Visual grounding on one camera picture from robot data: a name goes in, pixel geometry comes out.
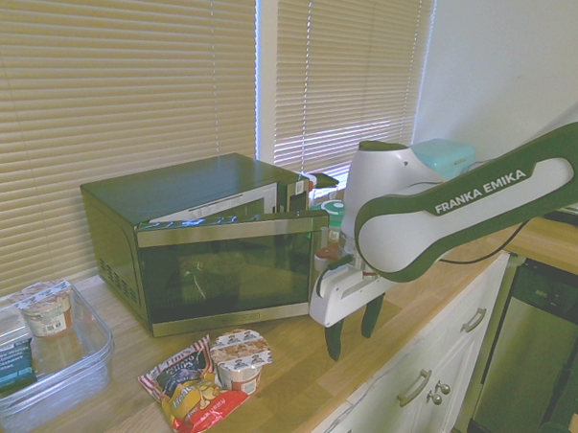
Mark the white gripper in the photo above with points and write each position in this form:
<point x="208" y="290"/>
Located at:
<point x="339" y="295"/>

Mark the microwave door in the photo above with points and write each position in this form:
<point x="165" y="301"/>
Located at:
<point x="229" y="271"/>

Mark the white Franka Panda arm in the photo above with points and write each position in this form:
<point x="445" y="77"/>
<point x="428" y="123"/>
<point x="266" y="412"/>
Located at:
<point x="467" y="210"/>

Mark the black stainless microwave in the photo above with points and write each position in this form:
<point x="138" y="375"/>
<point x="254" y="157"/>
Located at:
<point x="188" y="212"/>

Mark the white cabinet door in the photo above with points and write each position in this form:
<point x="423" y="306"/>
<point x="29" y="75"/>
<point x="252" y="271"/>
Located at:
<point x="395" y="422"/>
<point x="454" y="396"/>

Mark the white drawer front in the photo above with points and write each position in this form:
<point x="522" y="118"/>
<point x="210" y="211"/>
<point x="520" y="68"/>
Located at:
<point x="457" y="324"/>

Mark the green lid spice jar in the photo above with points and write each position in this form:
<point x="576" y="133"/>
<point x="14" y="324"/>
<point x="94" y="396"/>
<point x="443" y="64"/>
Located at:
<point x="335" y="218"/>

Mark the oatmeal cup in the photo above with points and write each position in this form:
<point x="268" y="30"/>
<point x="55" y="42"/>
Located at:
<point x="240" y="363"/>
<point x="43" y="309"/>

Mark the red lid jar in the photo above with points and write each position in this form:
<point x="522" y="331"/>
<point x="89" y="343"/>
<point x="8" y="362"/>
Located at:
<point x="311" y="188"/>

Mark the red potato chips bag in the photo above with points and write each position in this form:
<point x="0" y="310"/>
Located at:
<point x="192" y="394"/>

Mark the stainless dishwasher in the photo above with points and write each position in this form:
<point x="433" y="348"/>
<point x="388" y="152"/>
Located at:
<point x="528" y="351"/>

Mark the teal white appliance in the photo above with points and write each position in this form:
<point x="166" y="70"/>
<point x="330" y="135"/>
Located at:
<point x="447" y="156"/>

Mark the narrow window blind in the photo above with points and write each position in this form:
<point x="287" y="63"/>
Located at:
<point x="348" y="80"/>

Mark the wide window blind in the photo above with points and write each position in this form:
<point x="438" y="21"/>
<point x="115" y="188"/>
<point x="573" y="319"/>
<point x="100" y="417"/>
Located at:
<point x="115" y="122"/>

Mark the clear plastic container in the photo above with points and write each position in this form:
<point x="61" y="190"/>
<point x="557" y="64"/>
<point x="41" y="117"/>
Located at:
<point x="38" y="354"/>

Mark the dark snack bar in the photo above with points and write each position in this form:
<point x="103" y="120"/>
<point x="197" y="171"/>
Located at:
<point x="11" y="366"/>

